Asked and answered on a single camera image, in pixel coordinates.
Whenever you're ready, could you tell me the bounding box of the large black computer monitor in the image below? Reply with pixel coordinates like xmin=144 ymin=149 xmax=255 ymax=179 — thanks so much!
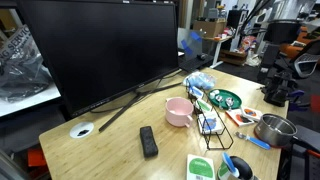
xmin=17 ymin=0 xmax=180 ymax=118

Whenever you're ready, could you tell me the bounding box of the pink plastic cup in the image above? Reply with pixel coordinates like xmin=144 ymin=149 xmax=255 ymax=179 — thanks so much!
xmin=165 ymin=96 xmax=195 ymax=129

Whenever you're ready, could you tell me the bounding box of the white printed sign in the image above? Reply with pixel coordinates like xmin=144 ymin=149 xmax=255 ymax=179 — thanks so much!
xmin=0 ymin=23 xmax=42 ymax=64

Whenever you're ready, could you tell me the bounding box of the black rectangular eraser block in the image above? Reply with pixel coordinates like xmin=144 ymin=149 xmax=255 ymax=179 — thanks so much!
xmin=139 ymin=125 xmax=159 ymax=159

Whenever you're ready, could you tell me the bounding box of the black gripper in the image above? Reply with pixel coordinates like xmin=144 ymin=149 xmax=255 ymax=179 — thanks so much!
xmin=263 ymin=70 xmax=298 ymax=108

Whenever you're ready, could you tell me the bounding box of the white side desk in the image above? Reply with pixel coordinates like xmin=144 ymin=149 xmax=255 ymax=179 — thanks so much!
xmin=201 ymin=34 xmax=235 ymax=70

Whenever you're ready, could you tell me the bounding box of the red plastic bin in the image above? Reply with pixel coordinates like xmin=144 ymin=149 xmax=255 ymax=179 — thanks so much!
xmin=26 ymin=147 xmax=48 ymax=168

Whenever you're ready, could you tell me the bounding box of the white card orange blue print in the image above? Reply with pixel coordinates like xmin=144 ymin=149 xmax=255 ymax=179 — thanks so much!
xmin=240 ymin=106 xmax=264 ymax=123

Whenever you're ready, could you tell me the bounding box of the black monitor stand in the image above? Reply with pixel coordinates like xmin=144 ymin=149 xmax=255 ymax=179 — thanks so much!
xmin=90 ymin=78 xmax=184 ymax=133

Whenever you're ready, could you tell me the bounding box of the green round plate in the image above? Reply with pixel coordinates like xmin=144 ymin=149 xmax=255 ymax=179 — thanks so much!
xmin=207 ymin=88 xmax=243 ymax=111

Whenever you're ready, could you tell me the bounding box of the grey office chair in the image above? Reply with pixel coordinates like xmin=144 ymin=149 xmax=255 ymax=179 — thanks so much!
xmin=291 ymin=39 xmax=320 ymax=80

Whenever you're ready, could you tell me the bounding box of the clear sheet blue tape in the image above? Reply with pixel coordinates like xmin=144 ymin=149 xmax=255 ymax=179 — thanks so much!
xmin=177 ymin=27 xmax=205 ymax=62

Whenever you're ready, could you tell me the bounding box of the blue handled spoon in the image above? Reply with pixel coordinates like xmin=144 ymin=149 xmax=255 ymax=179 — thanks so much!
xmin=235 ymin=131 xmax=272 ymax=151

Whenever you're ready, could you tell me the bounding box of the white card green print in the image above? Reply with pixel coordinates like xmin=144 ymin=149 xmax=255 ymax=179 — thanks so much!
xmin=194 ymin=98 xmax=214 ymax=115

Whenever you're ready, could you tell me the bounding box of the brown cardboard box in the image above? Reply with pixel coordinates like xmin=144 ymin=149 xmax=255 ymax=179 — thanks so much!
xmin=192 ymin=19 xmax=228 ymax=39

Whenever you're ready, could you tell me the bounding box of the white round cable grommet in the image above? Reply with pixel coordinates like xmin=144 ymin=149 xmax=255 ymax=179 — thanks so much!
xmin=69 ymin=121 xmax=95 ymax=140

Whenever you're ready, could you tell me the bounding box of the white box green label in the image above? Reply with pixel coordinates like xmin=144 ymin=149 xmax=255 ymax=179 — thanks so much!
xmin=185 ymin=153 xmax=216 ymax=180

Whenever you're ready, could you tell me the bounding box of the silver metal pot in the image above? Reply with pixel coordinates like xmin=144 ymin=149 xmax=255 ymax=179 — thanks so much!
xmin=253 ymin=113 xmax=298 ymax=149

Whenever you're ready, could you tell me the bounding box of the black wire rack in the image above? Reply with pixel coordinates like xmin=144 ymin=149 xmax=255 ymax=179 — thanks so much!
xmin=185 ymin=83 xmax=235 ymax=151

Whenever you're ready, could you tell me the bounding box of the light blue plastic spoon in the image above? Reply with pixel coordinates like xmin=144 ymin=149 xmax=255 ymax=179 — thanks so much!
xmin=221 ymin=152 xmax=241 ymax=178

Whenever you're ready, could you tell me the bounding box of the silver metal spoon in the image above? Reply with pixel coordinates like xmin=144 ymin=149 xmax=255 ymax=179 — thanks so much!
xmin=225 ymin=96 xmax=235 ymax=112
xmin=215 ymin=94 xmax=224 ymax=110

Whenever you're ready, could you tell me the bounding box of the white card orange black print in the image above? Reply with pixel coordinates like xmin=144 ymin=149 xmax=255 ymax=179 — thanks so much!
xmin=225 ymin=108 xmax=255 ymax=128

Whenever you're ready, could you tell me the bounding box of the black plastic bag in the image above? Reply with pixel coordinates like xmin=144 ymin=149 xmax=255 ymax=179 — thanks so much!
xmin=0 ymin=53 xmax=55 ymax=104

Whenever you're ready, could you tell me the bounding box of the clear plastic bag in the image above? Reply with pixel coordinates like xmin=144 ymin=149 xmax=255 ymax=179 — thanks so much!
xmin=182 ymin=71 xmax=217 ymax=91

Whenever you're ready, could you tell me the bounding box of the purple clamp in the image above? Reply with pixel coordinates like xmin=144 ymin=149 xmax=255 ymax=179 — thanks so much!
xmin=287 ymin=89 xmax=307 ymax=112

